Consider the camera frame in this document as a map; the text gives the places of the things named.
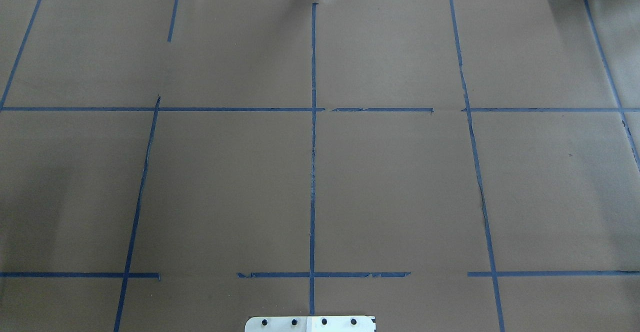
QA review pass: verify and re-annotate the white camera mast pedestal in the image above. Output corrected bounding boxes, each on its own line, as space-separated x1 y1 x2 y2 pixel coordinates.
244 315 377 331

